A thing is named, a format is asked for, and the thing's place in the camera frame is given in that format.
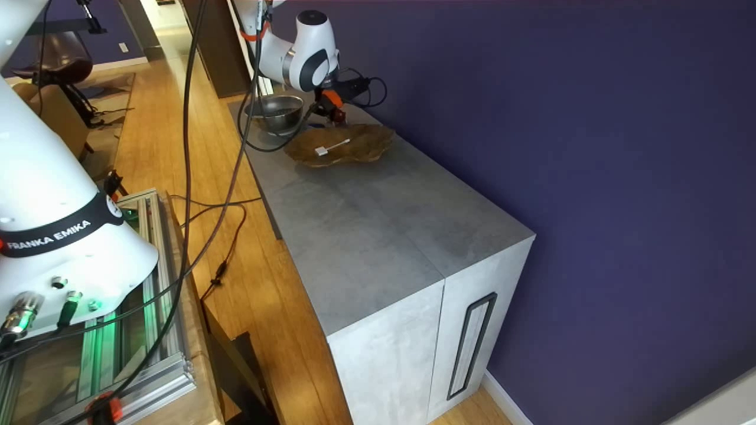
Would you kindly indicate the grey cabinet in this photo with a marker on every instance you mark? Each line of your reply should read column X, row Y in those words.
column 366, row 236

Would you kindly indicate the brown saddle stool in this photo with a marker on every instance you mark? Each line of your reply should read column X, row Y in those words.
column 59, row 59

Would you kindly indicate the dark wooden cabinet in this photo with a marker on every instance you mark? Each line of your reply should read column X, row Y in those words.
column 218, row 47

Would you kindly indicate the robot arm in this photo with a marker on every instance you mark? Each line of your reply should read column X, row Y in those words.
column 47, row 177

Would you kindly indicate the small white adapter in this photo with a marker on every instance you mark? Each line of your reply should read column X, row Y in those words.
column 322, row 150

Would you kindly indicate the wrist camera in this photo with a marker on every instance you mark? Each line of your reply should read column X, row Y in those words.
column 352, row 87

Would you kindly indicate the leaf-shaped wooden tray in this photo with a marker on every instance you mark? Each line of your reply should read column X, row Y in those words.
column 354, row 150

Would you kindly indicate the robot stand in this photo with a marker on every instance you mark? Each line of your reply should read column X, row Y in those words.
column 153, row 366

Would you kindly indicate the grey cabinet door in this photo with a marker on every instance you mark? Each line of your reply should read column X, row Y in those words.
column 508, row 295

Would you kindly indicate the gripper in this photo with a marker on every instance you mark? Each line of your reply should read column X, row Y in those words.
column 328, row 111

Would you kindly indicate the metal bowl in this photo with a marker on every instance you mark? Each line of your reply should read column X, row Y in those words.
column 277, row 111

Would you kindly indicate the black flat panel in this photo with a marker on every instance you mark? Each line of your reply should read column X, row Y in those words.
column 236, row 372

